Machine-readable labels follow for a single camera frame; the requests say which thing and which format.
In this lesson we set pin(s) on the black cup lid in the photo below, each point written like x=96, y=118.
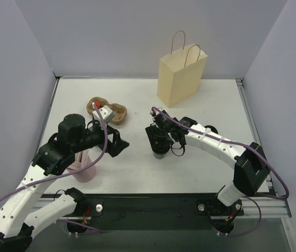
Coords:
x=213, y=129
x=161, y=151

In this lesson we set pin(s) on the pink straw holder cup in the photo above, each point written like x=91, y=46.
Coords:
x=83, y=176

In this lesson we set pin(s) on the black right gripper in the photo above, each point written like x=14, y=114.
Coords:
x=157, y=138

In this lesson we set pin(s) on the beige paper bag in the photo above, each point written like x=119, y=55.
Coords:
x=179, y=74

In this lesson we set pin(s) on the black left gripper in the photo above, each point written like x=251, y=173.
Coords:
x=110, y=142

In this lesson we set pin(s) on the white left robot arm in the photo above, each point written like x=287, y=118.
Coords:
x=19, y=224

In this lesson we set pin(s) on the white straws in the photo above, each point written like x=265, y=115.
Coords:
x=81, y=159

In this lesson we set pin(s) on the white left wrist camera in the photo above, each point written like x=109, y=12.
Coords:
x=104, y=112

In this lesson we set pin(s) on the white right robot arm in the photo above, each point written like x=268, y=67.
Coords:
x=247, y=162

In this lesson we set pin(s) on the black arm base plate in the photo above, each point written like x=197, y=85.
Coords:
x=176, y=211

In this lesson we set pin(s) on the brown cardboard cup carrier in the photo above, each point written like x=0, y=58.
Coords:
x=119, y=110

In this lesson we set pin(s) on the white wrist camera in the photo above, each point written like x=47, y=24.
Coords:
x=156, y=111
x=104, y=112

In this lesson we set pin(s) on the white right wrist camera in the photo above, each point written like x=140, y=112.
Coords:
x=156, y=111

